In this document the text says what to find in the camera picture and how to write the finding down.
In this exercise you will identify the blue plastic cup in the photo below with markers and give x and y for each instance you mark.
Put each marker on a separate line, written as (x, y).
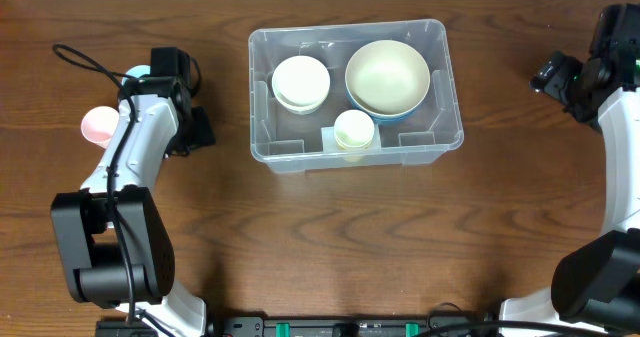
(136, 72)

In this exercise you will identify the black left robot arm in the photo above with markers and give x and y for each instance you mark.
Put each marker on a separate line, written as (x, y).
(114, 248)

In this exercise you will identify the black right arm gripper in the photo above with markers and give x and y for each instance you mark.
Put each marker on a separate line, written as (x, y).
(560, 86)

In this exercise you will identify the beige bowl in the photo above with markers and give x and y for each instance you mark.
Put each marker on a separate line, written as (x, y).
(388, 77)

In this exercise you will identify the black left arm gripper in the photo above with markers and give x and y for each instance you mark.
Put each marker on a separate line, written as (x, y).
(205, 132)

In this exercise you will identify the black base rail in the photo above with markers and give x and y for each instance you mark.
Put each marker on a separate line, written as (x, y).
(259, 327)

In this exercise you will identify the grey small bowl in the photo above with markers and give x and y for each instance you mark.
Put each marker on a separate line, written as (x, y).
(304, 110)

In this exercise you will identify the yellow plastic cup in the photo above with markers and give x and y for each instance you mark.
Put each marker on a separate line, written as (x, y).
(353, 153)

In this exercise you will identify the white small bowl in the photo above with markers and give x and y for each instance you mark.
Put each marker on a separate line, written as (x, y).
(301, 81)

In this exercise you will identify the cream plastic cup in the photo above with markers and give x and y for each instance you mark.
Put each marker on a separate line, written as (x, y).
(354, 129)

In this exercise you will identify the pink plastic cup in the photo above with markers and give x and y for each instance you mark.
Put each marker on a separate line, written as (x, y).
(99, 124)

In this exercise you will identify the dark blue bowl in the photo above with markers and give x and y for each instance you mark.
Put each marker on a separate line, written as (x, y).
(382, 118)

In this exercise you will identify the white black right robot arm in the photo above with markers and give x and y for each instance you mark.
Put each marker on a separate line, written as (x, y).
(595, 288)

